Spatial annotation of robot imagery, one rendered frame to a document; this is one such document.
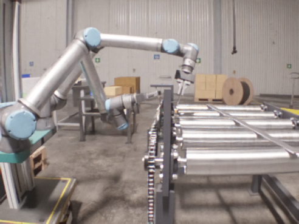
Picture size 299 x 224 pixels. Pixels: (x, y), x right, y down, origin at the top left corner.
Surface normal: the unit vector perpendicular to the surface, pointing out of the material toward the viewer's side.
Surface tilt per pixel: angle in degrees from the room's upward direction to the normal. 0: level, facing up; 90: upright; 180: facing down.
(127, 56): 90
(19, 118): 93
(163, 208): 90
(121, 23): 90
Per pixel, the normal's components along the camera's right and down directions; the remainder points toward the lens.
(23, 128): 0.65, 0.20
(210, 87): -0.15, 0.18
